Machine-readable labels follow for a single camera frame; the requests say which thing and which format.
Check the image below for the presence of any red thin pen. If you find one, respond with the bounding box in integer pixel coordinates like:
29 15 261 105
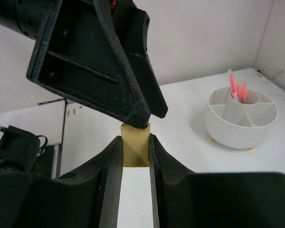
228 69 238 102

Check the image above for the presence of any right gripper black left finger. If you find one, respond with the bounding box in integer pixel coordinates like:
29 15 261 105
0 136 123 228

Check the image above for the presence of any pink marker pen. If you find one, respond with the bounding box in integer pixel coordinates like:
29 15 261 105
237 86 242 103

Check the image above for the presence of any orange thin pen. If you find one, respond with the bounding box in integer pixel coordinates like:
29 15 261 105
241 85 247 104

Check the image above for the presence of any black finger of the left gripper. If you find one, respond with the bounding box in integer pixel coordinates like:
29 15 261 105
27 0 151 129
111 0 168 118

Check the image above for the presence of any small yellow eraser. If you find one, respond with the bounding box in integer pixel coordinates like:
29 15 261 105
121 123 150 168

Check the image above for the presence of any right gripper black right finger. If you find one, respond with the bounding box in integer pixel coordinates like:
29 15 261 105
149 134 285 228

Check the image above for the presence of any white round divided organizer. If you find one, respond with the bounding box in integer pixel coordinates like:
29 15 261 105
205 86 278 150

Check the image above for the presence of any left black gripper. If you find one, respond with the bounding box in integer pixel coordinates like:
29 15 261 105
0 0 61 40

